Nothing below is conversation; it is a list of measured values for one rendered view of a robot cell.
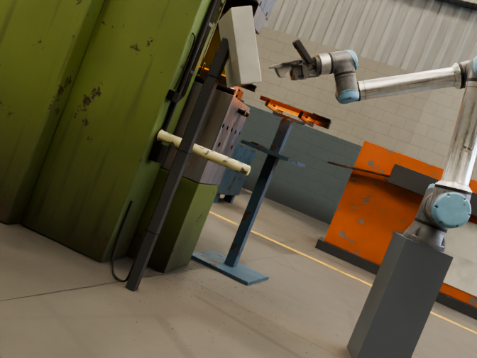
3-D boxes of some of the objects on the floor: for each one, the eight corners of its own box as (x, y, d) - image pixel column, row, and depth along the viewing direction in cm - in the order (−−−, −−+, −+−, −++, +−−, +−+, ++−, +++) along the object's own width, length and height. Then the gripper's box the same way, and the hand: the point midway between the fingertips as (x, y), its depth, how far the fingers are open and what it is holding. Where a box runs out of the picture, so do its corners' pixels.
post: (137, 290, 233) (233, 42, 227) (133, 292, 229) (231, 40, 223) (128, 286, 234) (225, 39, 228) (124, 288, 230) (222, 37, 224)
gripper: (321, 76, 239) (273, 82, 236) (315, 77, 248) (268, 83, 245) (319, 55, 238) (270, 62, 235) (313, 57, 247) (265, 63, 244)
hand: (271, 65), depth 240 cm, fingers closed
